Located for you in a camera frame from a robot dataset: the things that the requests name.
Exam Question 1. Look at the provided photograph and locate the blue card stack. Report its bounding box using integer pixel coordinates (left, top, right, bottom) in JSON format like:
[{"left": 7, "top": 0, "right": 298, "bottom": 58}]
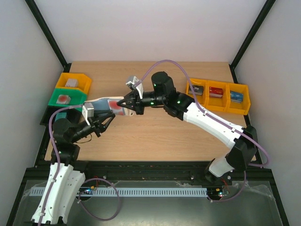
[{"left": 230, "top": 90, "right": 244, "bottom": 104}]

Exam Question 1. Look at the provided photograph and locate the left black frame post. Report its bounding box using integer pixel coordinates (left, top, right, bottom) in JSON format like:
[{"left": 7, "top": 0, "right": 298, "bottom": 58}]
[{"left": 25, "top": 0, "right": 71, "bottom": 73}]

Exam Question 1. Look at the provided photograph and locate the right black frame post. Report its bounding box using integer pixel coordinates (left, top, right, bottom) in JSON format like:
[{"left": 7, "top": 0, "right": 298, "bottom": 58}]
[{"left": 230, "top": 0, "right": 276, "bottom": 71}]

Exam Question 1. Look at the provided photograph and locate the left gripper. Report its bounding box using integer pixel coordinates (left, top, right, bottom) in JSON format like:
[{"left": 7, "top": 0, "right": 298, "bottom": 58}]
[{"left": 71, "top": 110, "right": 116, "bottom": 143}]

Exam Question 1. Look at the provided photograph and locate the black frame post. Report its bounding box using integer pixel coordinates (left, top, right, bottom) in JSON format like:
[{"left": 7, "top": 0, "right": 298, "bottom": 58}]
[
  {"left": 25, "top": 0, "right": 71, "bottom": 73},
  {"left": 230, "top": 0, "right": 276, "bottom": 71}
]

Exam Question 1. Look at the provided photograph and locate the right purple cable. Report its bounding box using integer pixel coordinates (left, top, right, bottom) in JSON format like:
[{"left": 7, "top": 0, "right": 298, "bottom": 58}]
[{"left": 135, "top": 59, "right": 271, "bottom": 203}]

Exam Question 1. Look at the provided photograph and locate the teal holder in black bin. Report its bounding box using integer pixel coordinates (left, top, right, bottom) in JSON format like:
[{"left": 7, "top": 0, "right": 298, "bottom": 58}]
[{"left": 55, "top": 112, "right": 67, "bottom": 121}]

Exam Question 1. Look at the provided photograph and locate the yellow bin with black cards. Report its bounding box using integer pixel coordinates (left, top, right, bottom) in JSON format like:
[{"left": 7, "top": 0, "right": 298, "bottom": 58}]
[{"left": 190, "top": 78, "right": 208, "bottom": 106}]

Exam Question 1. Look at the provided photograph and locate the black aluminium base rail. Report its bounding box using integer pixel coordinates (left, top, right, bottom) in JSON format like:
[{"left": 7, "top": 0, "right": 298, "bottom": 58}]
[{"left": 23, "top": 161, "right": 273, "bottom": 186}]

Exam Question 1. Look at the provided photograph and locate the yellow bin with red cards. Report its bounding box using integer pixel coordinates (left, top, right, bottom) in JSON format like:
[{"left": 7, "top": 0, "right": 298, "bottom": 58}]
[{"left": 206, "top": 80, "right": 230, "bottom": 112}]

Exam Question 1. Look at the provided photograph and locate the purple cable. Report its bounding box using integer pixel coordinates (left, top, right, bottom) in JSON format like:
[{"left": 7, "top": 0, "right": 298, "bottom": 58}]
[
  {"left": 135, "top": 59, "right": 271, "bottom": 203},
  {"left": 37, "top": 105, "right": 121, "bottom": 226}
]

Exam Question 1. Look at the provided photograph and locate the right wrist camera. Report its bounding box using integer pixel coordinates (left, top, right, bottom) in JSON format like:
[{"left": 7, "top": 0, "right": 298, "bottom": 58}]
[{"left": 126, "top": 76, "right": 144, "bottom": 99}]

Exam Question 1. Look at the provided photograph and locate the holder with red card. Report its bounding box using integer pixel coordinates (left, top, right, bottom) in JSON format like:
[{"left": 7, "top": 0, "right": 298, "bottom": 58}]
[{"left": 56, "top": 95, "right": 71, "bottom": 105}]

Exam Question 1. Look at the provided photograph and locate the black card stack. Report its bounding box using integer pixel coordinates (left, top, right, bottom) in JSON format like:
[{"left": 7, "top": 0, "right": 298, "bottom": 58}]
[{"left": 188, "top": 85, "right": 204, "bottom": 96}]

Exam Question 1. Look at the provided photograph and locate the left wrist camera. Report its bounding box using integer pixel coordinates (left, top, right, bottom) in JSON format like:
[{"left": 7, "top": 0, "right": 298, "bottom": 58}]
[{"left": 82, "top": 102, "right": 94, "bottom": 125}]

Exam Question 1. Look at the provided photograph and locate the green bin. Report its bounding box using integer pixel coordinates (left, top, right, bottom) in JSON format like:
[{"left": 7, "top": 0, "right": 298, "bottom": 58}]
[{"left": 48, "top": 88, "right": 87, "bottom": 107}]

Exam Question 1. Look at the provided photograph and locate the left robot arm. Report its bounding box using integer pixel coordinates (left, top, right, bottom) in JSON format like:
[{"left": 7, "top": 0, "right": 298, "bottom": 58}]
[{"left": 26, "top": 110, "right": 115, "bottom": 226}]

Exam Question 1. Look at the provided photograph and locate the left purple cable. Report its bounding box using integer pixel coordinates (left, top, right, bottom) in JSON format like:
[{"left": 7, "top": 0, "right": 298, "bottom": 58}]
[{"left": 37, "top": 105, "right": 121, "bottom": 226}]

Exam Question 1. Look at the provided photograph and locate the grey holder in yellow bin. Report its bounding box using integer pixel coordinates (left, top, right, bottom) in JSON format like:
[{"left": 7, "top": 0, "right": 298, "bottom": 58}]
[{"left": 65, "top": 78, "right": 79, "bottom": 88}]

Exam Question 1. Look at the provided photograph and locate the white slotted cable duct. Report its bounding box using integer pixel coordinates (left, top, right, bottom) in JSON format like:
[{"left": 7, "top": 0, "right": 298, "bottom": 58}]
[{"left": 24, "top": 187, "right": 208, "bottom": 198}]

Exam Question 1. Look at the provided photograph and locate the yellow bin with blue cards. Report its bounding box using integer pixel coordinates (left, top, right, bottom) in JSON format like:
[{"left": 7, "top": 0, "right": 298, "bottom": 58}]
[{"left": 227, "top": 83, "right": 251, "bottom": 115}]

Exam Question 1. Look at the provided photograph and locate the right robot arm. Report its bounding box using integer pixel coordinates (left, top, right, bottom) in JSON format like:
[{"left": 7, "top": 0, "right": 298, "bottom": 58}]
[{"left": 117, "top": 72, "right": 257, "bottom": 185}]

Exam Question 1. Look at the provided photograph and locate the white card holder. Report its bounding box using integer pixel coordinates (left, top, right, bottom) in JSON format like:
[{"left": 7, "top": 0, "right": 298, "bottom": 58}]
[{"left": 83, "top": 97, "right": 134, "bottom": 116}]

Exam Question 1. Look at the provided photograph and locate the red card stack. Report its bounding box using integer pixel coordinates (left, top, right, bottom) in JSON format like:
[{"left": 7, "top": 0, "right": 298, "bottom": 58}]
[{"left": 209, "top": 87, "right": 223, "bottom": 98}]

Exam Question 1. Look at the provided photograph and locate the yellow bin far left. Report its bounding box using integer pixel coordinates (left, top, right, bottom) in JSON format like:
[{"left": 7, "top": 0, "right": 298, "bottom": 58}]
[{"left": 55, "top": 73, "right": 92, "bottom": 94}]

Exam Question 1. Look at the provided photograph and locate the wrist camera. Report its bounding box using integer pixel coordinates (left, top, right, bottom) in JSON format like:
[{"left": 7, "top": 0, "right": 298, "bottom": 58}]
[
  {"left": 126, "top": 76, "right": 144, "bottom": 99},
  {"left": 82, "top": 102, "right": 94, "bottom": 125}
]

